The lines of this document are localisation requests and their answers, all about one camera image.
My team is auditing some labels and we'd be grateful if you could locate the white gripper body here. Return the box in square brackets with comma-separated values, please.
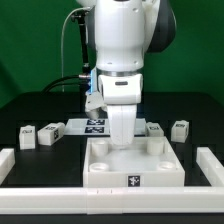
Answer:
[107, 104, 137, 146]

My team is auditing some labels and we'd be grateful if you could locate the white square tabletop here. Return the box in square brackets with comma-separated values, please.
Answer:
[83, 137, 185, 188]

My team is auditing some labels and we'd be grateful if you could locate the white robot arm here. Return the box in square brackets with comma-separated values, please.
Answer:
[77, 0, 176, 146]

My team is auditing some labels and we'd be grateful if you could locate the white U-shaped fence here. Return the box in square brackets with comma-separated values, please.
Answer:
[0, 147, 224, 214]

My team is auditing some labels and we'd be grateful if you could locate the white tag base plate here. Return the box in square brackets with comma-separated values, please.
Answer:
[63, 117, 148, 136]

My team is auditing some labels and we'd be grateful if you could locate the black cable bundle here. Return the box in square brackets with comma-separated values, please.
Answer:
[41, 74, 92, 94]

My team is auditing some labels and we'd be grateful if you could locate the black camera stand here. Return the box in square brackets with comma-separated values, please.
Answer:
[71, 7, 92, 74]

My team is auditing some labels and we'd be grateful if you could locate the white cable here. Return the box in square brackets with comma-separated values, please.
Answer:
[60, 6, 96, 94]

